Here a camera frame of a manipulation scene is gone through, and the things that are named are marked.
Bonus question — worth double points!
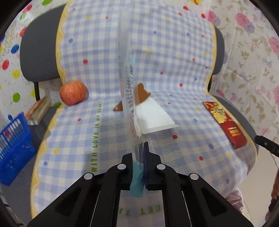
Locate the clear blue plastic wrapper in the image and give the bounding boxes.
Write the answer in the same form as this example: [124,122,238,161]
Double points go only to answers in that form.
[118,12,145,198]

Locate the pink trash bag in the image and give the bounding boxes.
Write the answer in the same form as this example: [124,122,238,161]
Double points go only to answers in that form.
[226,187,244,213]

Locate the person's right hand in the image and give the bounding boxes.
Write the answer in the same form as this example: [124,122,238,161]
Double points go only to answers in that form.
[265,170,279,221]

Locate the red snack wrapper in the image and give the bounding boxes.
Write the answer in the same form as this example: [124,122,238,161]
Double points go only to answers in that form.
[202,101,247,149]

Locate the floral pattern sheet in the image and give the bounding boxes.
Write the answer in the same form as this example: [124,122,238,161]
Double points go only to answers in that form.
[207,1,278,142]

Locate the blue plastic basket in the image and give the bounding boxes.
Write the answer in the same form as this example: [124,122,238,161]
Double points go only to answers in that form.
[0,112,36,186]

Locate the grey chair right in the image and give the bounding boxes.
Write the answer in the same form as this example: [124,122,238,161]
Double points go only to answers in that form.
[207,26,259,155]

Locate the grey chair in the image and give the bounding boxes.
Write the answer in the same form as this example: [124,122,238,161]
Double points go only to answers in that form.
[1,4,65,226]
[207,26,259,155]

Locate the orange book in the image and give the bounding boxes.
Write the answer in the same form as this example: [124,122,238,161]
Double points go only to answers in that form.
[25,96,51,126]

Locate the red apple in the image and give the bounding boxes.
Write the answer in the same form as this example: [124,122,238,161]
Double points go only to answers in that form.
[60,80,88,106]

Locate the brown triangular wrapper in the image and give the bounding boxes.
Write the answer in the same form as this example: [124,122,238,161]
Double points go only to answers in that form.
[113,83,151,112]

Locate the balloon pattern sheet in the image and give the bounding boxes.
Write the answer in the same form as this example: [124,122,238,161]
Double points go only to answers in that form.
[1,1,66,127]

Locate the blue checkered cloth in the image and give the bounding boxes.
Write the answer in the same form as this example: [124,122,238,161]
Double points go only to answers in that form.
[31,1,257,218]

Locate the grey chair left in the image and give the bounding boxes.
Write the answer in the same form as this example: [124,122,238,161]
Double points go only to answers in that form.
[1,4,65,226]

